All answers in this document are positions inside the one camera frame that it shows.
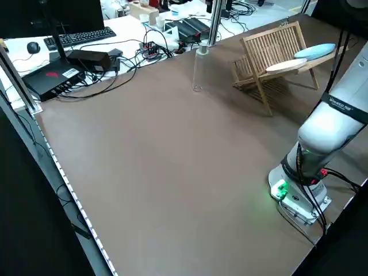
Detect pale round plate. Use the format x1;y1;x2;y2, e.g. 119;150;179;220
265;57;309;73

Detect blue round plate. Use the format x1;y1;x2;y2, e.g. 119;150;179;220
293;43;337;62

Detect wooden dish rack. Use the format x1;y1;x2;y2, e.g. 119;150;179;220
232;20;350;117

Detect clear bottle grey cap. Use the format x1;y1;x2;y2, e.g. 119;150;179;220
191;44;209;93

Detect grey hub with plugs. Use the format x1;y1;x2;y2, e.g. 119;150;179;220
139;41;162;62

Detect black power supply box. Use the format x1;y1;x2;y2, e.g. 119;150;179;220
177;17;211;41

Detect black power adapter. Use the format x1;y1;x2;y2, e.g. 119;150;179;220
67;49;112;69

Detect wooden box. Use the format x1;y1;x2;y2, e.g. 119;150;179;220
128;1;160;26

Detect black box red logo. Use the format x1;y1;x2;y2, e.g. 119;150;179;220
21;61;87;102

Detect black keyboard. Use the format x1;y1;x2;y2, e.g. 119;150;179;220
43;26;117;48

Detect black stand pole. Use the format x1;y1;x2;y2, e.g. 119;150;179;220
40;0;71;63

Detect black monitor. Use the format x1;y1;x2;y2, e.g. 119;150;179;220
0;0;105;40

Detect black looped desk cable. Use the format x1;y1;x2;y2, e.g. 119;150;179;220
56;64;138;100

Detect aluminium table edge rail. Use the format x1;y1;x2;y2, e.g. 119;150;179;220
33;113;119;276

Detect black base cables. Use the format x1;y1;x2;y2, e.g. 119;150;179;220
277;143;362;236

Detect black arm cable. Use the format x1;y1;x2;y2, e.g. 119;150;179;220
327;27;351;93

